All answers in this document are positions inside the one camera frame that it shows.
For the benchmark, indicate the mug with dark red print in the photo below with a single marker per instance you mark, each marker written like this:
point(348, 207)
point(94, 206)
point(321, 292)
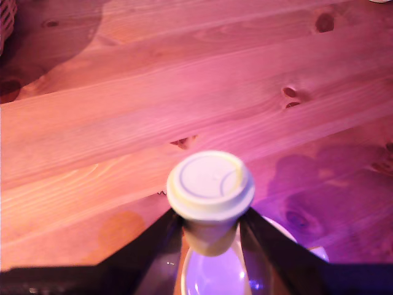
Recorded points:
point(212, 276)

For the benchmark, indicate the pale cream coffee capsule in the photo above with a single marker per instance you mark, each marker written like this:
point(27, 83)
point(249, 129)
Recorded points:
point(210, 184)

